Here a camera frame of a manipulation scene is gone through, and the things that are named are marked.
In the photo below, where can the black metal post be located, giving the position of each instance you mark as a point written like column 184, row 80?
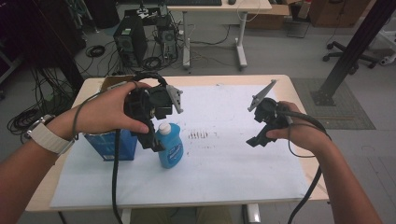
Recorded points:
column 358, row 46

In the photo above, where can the black keyboard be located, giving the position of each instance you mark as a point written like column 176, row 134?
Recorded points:
column 194, row 2

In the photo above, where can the small black computer tower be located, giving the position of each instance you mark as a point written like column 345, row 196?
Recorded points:
column 168, row 40

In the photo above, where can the white table mat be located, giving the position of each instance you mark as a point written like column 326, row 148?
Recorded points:
column 233, row 174

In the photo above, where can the wooden cabinet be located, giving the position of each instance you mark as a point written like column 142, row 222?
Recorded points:
column 339, row 12

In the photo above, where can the person's left hand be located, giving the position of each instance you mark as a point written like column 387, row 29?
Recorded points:
column 102, row 112

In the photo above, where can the dark curtain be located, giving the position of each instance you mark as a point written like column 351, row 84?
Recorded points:
column 40, row 34

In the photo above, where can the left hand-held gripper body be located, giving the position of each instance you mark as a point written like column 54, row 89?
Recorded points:
column 155, row 99

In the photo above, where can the blue dish soap bottle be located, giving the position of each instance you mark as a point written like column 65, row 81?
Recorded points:
column 171, row 151

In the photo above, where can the white desk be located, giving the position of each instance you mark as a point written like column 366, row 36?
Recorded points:
column 218, row 7

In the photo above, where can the grey floor mat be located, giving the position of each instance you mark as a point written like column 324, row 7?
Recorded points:
column 345, row 115

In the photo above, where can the blue cardboard box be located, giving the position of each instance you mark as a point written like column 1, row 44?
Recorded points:
column 109, row 146

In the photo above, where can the large black computer tower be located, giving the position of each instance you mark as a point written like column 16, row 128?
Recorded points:
column 130, row 40

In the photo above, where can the black office chair base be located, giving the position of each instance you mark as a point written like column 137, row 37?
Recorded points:
column 348, row 56

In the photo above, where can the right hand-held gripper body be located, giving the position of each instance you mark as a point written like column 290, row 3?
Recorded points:
column 269, row 113

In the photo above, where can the person's right hand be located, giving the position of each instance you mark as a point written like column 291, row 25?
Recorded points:
column 303, row 130

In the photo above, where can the brown cardboard box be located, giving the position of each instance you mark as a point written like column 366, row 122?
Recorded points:
column 269, row 17

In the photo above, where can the white wristwatch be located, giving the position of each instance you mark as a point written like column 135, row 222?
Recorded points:
column 46, row 138

